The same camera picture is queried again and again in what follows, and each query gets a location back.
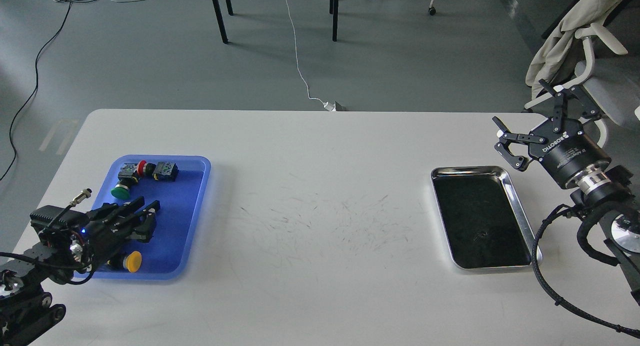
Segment blue plastic tray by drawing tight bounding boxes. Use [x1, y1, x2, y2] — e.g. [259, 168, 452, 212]
[92, 154, 211, 282]

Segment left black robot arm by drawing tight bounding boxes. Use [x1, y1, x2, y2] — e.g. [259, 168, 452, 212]
[0, 196, 161, 346]

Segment black floor cable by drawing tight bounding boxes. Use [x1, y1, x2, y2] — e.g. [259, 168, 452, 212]
[0, 0, 126, 182]

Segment black table leg rear left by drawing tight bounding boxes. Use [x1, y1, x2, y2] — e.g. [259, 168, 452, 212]
[225, 0, 234, 16]

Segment black table leg right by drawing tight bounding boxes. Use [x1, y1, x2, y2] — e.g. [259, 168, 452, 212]
[329, 0, 339, 42]

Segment black table leg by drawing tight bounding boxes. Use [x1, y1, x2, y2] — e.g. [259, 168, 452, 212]
[211, 0, 229, 45]
[329, 0, 339, 42]
[225, 0, 234, 16]

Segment red push button switch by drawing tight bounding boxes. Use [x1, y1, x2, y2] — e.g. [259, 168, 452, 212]
[117, 160, 179, 184]

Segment green push button switch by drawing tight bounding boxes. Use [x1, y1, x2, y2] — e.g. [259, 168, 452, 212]
[110, 177, 138, 200]

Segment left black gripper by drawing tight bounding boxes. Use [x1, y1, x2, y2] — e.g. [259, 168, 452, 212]
[30, 196, 162, 274]

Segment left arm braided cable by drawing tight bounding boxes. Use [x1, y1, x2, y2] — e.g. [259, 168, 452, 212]
[0, 251, 96, 287]

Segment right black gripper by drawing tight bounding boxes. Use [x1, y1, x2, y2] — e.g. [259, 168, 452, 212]
[492, 79, 612, 189]

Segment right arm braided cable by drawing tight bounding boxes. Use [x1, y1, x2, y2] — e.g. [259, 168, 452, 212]
[531, 203, 640, 338]

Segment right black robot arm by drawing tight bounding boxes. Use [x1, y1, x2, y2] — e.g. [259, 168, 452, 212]
[493, 80, 639, 301]

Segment beige cloth on chair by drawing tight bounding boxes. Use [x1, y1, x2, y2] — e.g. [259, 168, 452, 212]
[525, 0, 622, 100]

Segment stainless steel tray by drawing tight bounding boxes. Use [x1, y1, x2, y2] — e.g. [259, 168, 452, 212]
[430, 165, 543, 274]

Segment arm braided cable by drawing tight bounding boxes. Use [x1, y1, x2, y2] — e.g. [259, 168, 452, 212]
[0, 251, 96, 287]
[531, 203, 640, 338]

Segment yellow push button switch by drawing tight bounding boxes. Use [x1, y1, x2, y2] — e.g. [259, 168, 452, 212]
[106, 250, 143, 273]

